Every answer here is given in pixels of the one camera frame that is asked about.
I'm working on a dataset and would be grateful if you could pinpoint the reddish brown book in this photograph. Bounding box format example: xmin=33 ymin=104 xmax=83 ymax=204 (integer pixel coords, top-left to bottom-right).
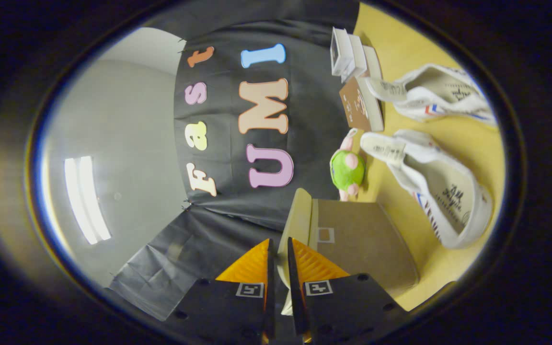
xmin=362 ymin=46 xmax=384 ymax=80

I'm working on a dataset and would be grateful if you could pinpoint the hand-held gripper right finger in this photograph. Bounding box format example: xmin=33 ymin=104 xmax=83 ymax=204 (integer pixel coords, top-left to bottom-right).
xmin=287 ymin=237 xmax=408 ymax=343

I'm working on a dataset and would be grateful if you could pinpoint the beige fabric storage box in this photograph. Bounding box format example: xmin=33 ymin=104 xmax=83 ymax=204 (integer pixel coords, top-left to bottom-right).
xmin=276 ymin=188 xmax=420 ymax=317

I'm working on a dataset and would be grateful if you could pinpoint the ceiling light panel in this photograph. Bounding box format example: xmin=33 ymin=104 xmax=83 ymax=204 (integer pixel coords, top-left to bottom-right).
xmin=64 ymin=156 xmax=112 ymax=245

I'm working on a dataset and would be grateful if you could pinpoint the white canvas shoe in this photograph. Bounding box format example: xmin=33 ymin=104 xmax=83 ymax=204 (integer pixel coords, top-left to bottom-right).
xmin=360 ymin=128 xmax=494 ymax=250
xmin=365 ymin=64 xmax=499 ymax=129

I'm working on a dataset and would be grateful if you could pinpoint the brown cover book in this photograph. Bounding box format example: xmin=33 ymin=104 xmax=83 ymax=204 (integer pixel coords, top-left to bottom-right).
xmin=339 ymin=76 xmax=385 ymax=133

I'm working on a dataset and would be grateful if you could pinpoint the green pink plush toy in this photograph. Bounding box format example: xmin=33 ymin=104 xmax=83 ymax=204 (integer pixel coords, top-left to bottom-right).
xmin=330 ymin=128 xmax=367 ymax=202

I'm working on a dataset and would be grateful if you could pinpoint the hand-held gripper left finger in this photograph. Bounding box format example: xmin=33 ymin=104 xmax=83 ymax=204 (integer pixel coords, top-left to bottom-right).
xmin=163 ymin=238 xmax=276 ymax=343

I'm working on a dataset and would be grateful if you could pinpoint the white grey patterned book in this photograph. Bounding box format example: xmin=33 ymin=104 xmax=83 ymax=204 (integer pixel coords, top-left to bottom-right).
xmin=348 ymin=34 xmax=368 ymax=83

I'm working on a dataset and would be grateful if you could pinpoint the white book with portrait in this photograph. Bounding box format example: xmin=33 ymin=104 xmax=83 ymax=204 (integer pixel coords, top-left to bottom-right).
xmin=331 ymin=27 xmax=356 ymax=77

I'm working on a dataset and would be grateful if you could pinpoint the black backdrop cloth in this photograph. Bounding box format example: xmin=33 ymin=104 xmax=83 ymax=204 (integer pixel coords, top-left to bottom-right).
xmin=106 ymin=0 xmax=368 ymax=322

